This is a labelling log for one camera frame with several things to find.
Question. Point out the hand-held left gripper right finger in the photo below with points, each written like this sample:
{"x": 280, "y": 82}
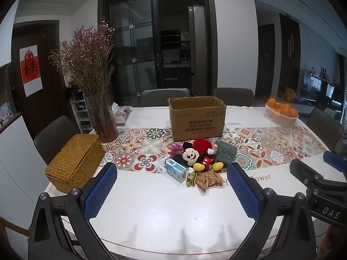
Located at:
{"x": 244, "y": 192}

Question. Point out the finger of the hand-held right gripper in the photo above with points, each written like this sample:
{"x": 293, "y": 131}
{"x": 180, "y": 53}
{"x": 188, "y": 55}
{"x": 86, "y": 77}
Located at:
{"x": 301, "y": 169}
{"x": 334, "y": 157}

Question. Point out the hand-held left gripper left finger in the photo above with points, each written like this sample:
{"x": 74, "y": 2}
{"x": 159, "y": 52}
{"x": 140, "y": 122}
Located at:
{"x": 100, "y": 192}

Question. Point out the brown snack packet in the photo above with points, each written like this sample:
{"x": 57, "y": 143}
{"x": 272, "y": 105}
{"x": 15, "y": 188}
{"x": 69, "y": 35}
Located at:
{"x": 202, "y": 181}
{"x": 215, "y": 178}

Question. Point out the woven wicker basket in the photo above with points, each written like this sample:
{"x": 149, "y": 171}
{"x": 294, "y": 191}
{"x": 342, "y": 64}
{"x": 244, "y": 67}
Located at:
{"x": 73, "y": 162}

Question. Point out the green knitted cloth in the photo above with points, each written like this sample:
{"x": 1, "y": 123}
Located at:
{"x": 225, "y": 153}

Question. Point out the yellow snack packet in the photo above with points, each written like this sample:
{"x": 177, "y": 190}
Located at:
{"x": 190, "y": 180}

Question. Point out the red plush toy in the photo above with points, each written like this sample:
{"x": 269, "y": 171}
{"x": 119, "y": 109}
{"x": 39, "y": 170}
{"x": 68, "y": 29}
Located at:
{"x": 202, "y": 145}

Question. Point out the black mouse plush toy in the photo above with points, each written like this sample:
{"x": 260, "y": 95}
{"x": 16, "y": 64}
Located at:
{"x": 191, "y": 154}

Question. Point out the small blue box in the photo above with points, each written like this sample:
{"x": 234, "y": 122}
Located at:
{"x": 174, "y": 169}

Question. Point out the pink snack packet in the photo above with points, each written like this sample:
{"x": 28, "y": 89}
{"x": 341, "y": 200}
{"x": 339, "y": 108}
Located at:
{"x": 175, "y": 149}

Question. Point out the brown cardboard box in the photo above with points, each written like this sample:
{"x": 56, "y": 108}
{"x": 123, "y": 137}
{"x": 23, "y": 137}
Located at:
{"x": 198, "y": 122}

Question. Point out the grey dining chair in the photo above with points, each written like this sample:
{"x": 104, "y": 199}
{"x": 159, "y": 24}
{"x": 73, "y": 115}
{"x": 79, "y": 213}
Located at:
{"x": 54, "y": 138}
{"x": 162, "y": 97}
{"x": 233, "y": 96}
{"x": 324, "y": 127}

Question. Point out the patterned table runner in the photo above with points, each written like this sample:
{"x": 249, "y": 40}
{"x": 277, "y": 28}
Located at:
{"x": 254, "y": 151}

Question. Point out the white fruit basket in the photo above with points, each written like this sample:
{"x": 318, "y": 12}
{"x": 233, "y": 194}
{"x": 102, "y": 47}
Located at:
{"x": 282, "y": 120}

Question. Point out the pile of oranges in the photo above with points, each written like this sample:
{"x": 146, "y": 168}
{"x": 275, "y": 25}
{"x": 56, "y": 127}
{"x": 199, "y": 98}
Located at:
{"x": 284, "y": 111}

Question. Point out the glass vase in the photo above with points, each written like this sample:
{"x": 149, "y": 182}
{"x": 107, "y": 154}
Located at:
{"x": 101, "y": 119}

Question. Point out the yellow boxes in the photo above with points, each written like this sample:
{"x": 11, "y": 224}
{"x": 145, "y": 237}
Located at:
{"x": 288, "y": 93}

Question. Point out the television screen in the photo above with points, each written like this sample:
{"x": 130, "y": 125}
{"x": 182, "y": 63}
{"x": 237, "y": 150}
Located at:
{"x": 311, "y": 84}

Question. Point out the floral fabric pouch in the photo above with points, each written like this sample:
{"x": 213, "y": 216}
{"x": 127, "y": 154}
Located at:
{"x": 122, "y": 113}

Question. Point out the white shoe rack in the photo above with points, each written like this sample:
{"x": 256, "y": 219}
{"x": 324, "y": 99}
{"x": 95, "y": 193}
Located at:
{"x": 81, "y": 108}

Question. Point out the dark tall cabinet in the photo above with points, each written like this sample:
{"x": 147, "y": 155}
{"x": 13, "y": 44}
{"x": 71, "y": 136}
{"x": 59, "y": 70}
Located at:
{"x": 290, "y": 51}

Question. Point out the dried purple flowers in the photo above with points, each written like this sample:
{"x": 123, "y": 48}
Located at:
{"x": 84, "y": 59}

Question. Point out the dark sliding glass door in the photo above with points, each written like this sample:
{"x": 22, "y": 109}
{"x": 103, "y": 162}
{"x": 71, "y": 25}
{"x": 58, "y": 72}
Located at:
{"x": 130, "y": 46}

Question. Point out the grey refrigerator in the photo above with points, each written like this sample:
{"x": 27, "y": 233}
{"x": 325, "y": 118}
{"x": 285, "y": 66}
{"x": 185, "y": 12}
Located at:
{"x": 196, "y": 46}

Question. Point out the red and white wall calendar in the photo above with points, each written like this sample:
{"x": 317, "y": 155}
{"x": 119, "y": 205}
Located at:
{"x": 31, "y": 70}

